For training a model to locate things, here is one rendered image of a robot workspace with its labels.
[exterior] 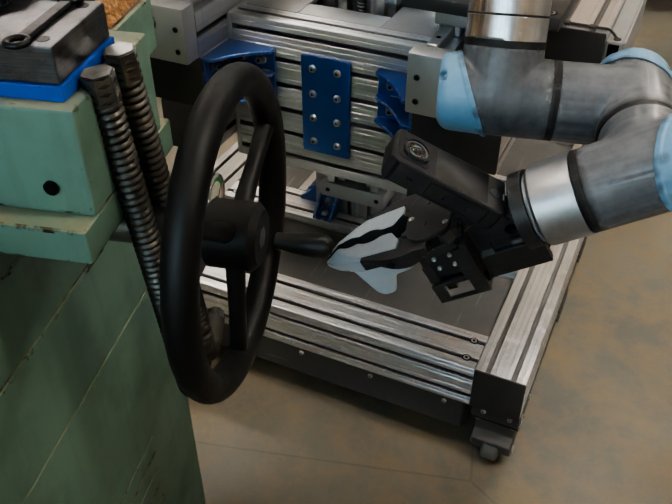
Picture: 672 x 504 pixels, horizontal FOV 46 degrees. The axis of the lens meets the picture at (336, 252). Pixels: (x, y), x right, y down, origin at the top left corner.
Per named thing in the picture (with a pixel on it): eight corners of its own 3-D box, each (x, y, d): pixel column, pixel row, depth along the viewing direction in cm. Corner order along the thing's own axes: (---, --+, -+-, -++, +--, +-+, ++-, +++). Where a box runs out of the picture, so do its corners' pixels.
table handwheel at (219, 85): (187, 443, 53) (237, 16, 54) (-83, 401, 56) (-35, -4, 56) (279, 382, 82) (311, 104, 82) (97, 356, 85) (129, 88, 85)
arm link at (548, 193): (567, 186, 64) (565, 130, 70) (514, 203, 66) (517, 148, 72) (599, 251, 68) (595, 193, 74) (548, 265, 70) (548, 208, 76)
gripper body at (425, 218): (435, 307, 76) (556, 274, 71) (392, 244, 72) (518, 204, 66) (442, 254, 82) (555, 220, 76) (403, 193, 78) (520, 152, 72)
